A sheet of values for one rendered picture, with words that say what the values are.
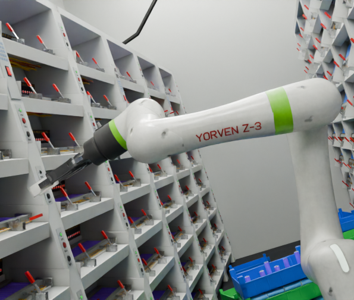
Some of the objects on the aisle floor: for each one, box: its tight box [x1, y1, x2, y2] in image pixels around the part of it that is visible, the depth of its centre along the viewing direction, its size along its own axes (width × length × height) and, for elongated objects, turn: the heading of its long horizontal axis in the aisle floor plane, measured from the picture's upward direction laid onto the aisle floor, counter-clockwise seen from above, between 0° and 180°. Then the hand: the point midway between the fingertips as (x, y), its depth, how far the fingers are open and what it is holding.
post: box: [0, 0, 87, 300], centre depth 186 cm, size 20×9×175 cm, turn 175°
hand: (43, 186), depth 168 cm, fingers open, 3 cm apart
